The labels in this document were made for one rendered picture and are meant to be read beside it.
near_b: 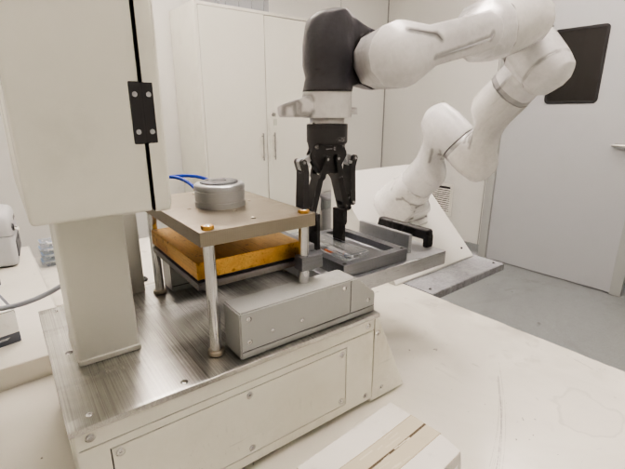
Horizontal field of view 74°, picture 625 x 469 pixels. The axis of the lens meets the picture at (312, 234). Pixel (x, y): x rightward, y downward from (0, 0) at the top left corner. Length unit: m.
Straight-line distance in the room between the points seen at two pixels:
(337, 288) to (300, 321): 0.08
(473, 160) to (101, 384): 1.00
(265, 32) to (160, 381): 2.82
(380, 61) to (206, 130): 2.30
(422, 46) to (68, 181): 0.53
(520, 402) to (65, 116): 0.82
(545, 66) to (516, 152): 2.77
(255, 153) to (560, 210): 2.32
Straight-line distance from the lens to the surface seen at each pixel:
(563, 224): 3.67
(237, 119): 3.03
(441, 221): 1.59
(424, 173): 1.29
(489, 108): 1.16
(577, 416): 0.91
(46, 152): 0.45
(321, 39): 0.75
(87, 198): 0.46
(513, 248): 3.86
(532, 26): 0.94
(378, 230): 0.94
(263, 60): 3.16
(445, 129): 1.23
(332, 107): 0.74
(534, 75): 1.01
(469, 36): 0.79
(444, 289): 1.30
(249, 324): 0.58
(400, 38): 0.70
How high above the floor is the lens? 1.25
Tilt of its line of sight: 17 degrees down
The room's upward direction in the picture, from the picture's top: straight up
